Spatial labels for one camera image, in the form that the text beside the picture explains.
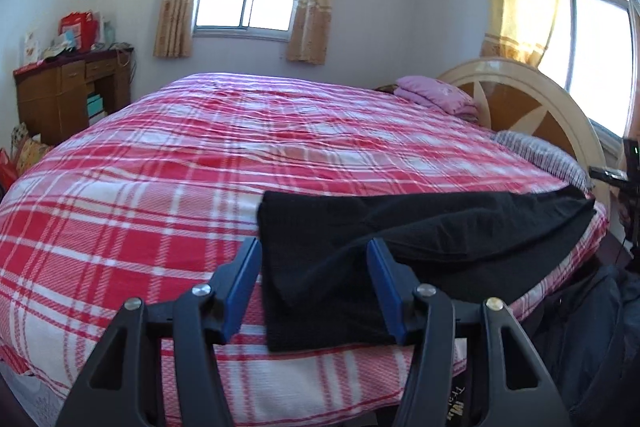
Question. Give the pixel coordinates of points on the black pants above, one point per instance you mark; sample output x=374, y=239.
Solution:
x=316, y=288

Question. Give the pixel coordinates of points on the red gift bag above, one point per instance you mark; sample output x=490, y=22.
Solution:
x=84, y=27

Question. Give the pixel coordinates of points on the white card on desk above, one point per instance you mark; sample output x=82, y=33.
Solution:
x=30, y=49

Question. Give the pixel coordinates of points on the dark blue jacket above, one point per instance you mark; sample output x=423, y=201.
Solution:
x=587, y=334

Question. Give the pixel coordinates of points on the red plaid bed cover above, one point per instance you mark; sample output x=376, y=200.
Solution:
x=150, y=200

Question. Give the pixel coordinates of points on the side window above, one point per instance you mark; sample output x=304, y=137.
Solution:
x=591, y=56

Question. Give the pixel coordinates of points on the folded pink blanket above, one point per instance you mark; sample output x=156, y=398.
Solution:
x=435, y=93

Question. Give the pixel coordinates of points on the cream wooden headboard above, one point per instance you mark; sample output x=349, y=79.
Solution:
x=517, y=97

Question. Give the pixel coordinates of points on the patterned paper bag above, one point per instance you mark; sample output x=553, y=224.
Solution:
x=28, y=154

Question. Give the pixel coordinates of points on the red bag on floor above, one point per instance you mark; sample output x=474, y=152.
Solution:
x=8, y=173

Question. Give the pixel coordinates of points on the brown wooden desk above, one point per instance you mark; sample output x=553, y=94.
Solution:
x=52, y=96

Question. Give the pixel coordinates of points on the striped pillow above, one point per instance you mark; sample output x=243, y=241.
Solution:
x=545, y=156

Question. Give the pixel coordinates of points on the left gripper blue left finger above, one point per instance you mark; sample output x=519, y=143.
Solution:
x=121, y=382

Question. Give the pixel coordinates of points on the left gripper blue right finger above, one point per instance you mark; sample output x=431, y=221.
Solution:
x=507, y=380

